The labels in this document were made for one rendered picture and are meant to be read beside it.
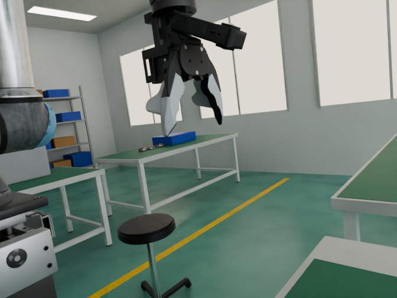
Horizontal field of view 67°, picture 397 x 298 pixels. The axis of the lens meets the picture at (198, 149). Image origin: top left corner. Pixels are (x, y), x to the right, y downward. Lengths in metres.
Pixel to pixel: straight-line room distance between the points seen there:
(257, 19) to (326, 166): 2.45
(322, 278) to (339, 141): 3.87
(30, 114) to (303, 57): 4.23
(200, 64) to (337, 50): 4.13
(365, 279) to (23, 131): 0.86
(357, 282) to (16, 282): 0.71
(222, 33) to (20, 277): 0.55
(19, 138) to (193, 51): 0.49
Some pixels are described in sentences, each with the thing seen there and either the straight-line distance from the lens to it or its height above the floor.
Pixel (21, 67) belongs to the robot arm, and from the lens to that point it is 0.84.
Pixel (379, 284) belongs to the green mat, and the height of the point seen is 0.75.
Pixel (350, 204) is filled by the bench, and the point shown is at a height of 0.73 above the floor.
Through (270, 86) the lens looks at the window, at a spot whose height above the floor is 1.39.
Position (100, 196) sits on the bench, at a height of 0.50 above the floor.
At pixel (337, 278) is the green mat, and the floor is 0.75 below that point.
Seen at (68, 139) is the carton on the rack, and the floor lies 0.90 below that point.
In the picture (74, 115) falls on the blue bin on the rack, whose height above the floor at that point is 1.40.
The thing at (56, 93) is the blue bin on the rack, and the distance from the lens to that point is 6.79.
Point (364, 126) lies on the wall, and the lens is 4.52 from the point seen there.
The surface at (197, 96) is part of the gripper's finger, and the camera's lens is 0.55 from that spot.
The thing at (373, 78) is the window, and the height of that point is 1.28.
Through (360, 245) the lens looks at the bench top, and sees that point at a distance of 1.00.
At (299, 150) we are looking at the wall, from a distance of 4.83.
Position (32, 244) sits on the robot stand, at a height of 0.97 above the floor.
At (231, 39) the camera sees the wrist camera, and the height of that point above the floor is 1.27.
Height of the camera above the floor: 1.19
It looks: 8 degrees down
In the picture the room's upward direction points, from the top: 8 degrees counter-clockwise
